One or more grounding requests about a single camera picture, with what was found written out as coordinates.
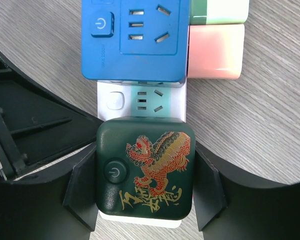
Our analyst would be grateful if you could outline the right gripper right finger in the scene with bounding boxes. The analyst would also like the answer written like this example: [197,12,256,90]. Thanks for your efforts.
[193,143,300,240]

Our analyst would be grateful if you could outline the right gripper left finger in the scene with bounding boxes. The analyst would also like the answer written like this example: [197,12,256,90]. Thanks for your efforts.
[0,52,102,240]

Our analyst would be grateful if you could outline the dark green cube socket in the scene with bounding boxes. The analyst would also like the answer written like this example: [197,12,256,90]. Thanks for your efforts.
[96,116,196,221]

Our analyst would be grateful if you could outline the white power strip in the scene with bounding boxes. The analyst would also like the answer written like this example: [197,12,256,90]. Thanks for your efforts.
[97,83,186,229]

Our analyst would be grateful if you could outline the blue cube socket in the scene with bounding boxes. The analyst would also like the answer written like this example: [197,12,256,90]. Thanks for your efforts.
[81,0,191,84]

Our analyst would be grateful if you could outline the pink plug adapter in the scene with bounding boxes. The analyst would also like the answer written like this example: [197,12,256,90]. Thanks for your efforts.
[187,24,245,80]

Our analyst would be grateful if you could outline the green plug adapter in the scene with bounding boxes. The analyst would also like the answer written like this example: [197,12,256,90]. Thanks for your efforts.
[190,0,250,25]

